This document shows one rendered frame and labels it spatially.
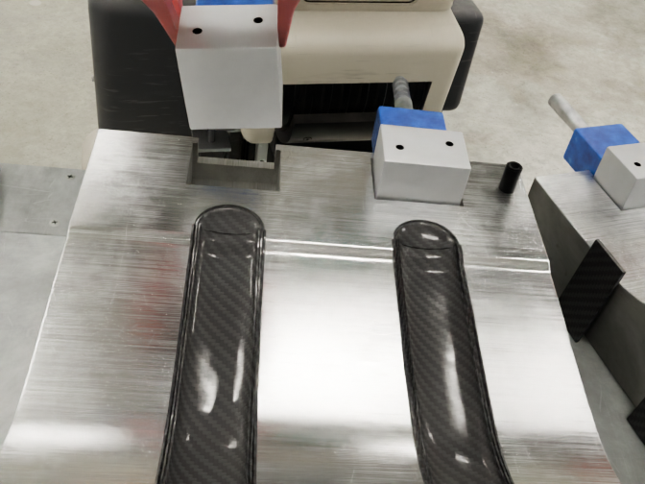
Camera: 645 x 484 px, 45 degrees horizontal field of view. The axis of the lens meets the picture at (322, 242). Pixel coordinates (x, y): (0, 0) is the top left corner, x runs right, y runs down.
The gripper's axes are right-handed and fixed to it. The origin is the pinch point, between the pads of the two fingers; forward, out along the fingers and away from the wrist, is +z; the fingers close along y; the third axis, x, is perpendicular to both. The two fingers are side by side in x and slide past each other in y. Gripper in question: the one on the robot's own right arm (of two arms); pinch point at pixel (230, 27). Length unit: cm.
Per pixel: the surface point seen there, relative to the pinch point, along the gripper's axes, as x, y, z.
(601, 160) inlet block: 3.9, 24.3, 14.5
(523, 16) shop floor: 189, 76, 138
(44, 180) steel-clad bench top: 4.8, -15.2, 16.6
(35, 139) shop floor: 101, -61, 106
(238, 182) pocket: -0.6, -0.5, 11.3
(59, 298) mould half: -12.5, -8.1, 6.2
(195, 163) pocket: -0.2, -3.1, 9.8
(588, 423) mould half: -18.2, 16.8, 8.9
